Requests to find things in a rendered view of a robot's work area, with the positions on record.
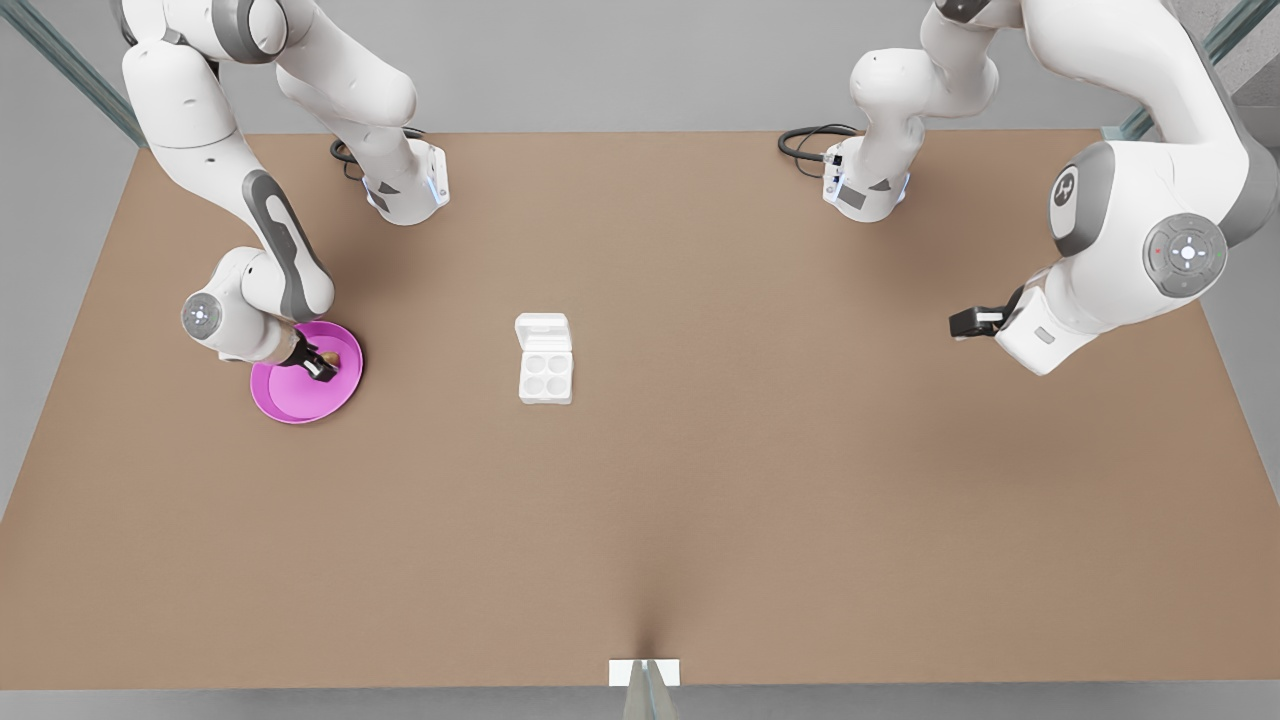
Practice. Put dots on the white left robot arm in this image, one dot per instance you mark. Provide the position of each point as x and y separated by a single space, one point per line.
1130 230

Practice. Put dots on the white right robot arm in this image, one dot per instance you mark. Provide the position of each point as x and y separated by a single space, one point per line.
290 255

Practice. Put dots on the white egg box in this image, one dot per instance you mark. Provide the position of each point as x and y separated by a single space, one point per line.
545 360

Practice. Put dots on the magenta plastic plate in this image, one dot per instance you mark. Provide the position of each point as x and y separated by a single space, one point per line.
300 385

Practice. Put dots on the silver frame post with foot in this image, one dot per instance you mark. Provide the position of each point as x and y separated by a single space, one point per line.
645 685

